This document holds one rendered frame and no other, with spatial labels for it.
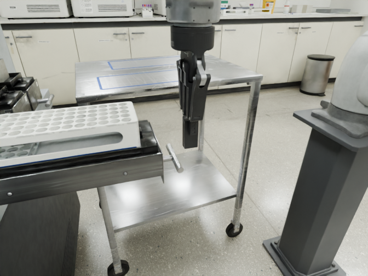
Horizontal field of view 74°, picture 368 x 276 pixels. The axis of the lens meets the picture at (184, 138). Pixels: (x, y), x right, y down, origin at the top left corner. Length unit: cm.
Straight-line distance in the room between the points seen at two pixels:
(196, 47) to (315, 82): 312
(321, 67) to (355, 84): 261
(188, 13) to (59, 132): 27
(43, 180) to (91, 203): 115
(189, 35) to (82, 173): 28
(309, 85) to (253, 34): 97
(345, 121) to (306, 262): 61
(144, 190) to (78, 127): 78
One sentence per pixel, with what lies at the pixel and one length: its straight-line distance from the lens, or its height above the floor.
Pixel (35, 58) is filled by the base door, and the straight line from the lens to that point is 283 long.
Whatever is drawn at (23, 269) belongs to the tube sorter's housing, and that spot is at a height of 52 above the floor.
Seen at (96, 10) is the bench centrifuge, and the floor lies 97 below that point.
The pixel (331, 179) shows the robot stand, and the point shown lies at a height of 53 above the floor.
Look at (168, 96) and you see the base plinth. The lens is 301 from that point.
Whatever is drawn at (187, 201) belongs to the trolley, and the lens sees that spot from 110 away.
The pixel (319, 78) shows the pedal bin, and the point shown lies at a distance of 348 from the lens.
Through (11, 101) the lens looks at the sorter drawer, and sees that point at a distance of 77.
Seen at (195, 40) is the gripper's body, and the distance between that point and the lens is 42.
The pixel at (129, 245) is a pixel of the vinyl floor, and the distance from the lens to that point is 133.
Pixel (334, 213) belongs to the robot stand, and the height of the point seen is 40.
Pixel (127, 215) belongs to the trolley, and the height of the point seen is 28.
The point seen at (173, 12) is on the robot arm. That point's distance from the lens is 42.
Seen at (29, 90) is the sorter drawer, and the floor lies 80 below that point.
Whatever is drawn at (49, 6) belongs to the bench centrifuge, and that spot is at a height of 100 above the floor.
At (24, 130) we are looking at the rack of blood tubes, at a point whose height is 86.
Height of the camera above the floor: 104
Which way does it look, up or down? 29 degrees down
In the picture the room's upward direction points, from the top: straight up
